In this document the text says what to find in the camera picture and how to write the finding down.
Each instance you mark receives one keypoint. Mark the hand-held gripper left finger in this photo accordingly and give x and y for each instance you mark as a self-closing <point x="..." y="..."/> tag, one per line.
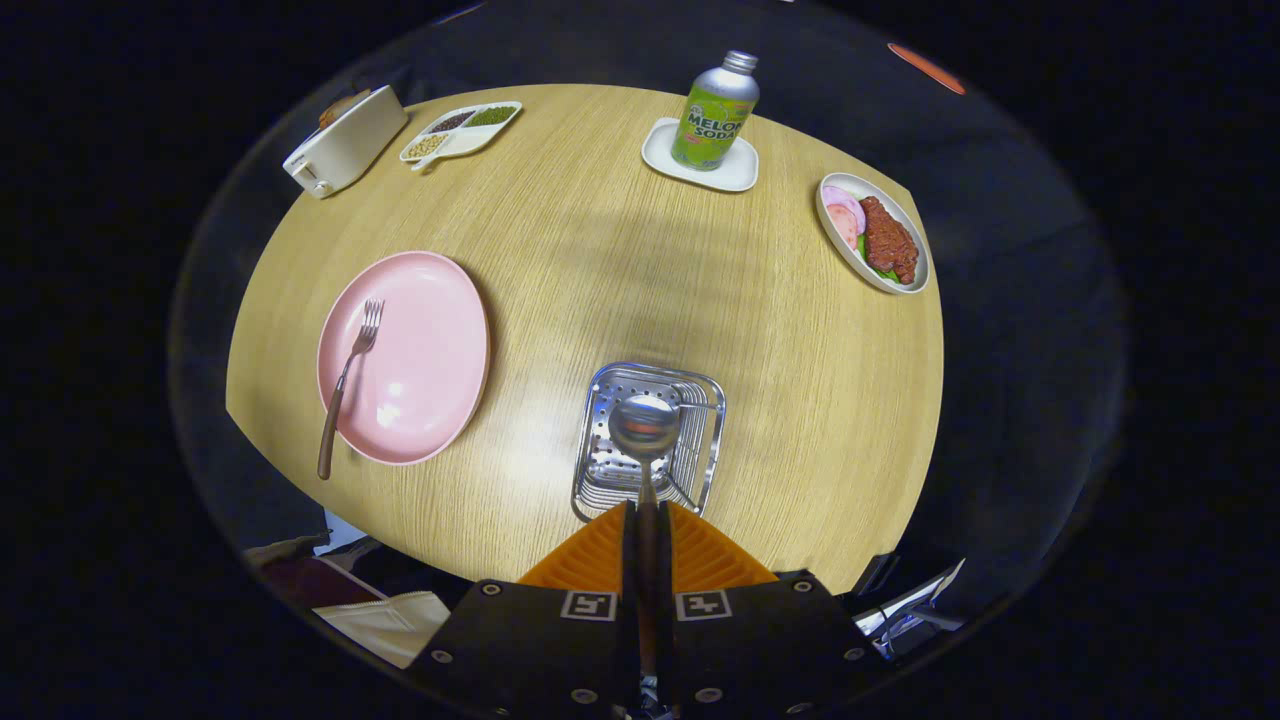
<point x="540" y="650"/>

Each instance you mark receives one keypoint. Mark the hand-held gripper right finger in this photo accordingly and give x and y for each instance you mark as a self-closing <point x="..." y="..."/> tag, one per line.
<point x="750" y="650"/>

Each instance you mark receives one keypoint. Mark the metal cutlery basket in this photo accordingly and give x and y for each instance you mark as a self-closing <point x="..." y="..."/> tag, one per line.
<point x="600" y="470"/>

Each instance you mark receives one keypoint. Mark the dark red cloth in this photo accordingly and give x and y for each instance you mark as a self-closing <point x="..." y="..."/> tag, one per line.
<point x="310" y="585"/>

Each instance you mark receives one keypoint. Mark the pink round plate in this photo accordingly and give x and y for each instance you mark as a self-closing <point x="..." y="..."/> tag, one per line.
<point x="420" y="370"/>

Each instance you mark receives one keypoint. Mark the white oval food plate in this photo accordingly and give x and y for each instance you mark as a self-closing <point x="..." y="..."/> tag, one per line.
<point x="838" y="250"/>

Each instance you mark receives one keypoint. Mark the red-brown meat piece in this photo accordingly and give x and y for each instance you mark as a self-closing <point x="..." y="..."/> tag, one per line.
<point x="890" y="240"/>

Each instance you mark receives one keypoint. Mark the pink ham slices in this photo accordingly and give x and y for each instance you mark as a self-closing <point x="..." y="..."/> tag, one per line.
<point x="843" y="215"/>

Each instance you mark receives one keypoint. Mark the white square coaster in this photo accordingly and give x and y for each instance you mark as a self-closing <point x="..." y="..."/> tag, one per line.
<point x="725" y="177"/>

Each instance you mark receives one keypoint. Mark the white divided dish with beans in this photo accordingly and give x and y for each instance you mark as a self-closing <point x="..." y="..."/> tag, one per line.
<point x="472" y="140"/>

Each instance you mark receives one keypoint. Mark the green soda bottle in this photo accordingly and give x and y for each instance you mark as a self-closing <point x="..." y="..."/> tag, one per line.
<point x="715" y="120"/>

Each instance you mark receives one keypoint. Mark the white toaster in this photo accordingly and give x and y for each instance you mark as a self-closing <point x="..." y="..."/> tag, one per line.
<point x="350" y="148"/>

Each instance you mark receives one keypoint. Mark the brown toast slice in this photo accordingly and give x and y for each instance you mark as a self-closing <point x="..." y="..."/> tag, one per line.
<point x="338" y="108"/>

